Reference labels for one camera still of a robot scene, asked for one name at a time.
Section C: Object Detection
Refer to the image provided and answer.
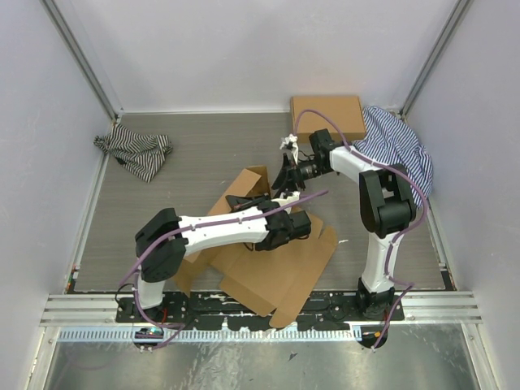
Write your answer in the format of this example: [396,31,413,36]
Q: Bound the closed brown cardboard box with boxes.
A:
[290,95,366,144]

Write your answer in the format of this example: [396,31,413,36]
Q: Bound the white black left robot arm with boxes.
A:
[130,192,311,323]

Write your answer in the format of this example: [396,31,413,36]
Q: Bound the slotted grey cable duct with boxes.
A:
[57,326,362,344]

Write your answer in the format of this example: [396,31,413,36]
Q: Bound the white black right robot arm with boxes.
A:
[271,129,417,321]

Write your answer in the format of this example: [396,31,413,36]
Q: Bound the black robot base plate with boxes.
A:
[115,288,405,331]

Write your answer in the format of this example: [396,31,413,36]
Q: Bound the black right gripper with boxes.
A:
[271,154,329,202]

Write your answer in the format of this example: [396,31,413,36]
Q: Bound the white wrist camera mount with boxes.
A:
[279,191,301,204]
[279,133,299,167]

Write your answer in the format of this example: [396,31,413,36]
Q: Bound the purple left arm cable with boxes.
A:
[117,188,330,354]

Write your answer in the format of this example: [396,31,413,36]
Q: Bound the black white striped cloth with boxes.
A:
[93,123,173,183]

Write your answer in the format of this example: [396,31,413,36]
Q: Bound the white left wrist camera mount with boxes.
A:
[279,191,301,204]

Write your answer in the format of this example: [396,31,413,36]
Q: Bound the blue white striped cloth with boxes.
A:
[353,106,433,198]

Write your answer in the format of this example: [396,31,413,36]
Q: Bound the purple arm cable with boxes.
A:
[294,108,431,350]
[117,188,330,354]

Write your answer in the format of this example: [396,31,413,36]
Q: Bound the aluminium frame rail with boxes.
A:
[38,294,123,326]

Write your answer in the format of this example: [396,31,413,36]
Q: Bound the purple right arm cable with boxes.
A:
[294,108,431,350]

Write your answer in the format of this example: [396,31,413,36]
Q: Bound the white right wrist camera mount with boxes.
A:
[279,133,299,167]

